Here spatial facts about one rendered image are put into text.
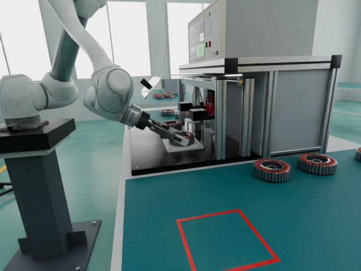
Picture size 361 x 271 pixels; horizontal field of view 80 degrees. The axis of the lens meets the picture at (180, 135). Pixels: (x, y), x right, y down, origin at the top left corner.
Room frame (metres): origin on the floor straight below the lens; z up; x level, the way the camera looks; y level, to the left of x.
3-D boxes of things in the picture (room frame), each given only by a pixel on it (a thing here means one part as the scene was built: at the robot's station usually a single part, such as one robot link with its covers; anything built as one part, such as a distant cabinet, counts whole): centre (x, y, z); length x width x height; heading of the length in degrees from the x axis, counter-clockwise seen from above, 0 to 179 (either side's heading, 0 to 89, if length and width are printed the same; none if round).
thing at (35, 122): (1.13, 0.84, 0.85); 0.22 x 0.18 x 0.06; 9
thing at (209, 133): (0.93, -0.15, 0.80); 0.08 x 0.05 x 0.06; 12
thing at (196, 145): (0.90, 0.00, 0.78); 0.15 x 0.15 x 0.01; 12
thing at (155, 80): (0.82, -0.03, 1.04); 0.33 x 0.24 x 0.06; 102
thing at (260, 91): (1.07, -0.23, 0.92); 0.66 x 0.01 x 0.30; 12
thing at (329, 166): (0.67, -0.45, 0.77); 0.11 x 0.11 x 0.04
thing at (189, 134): (0.90, 0.00, 0.80); 0.11 x 0.11 x 0.04
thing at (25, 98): (1.16, 0.84, 0.99); 0.18 x 0.16 x 0.22; 149
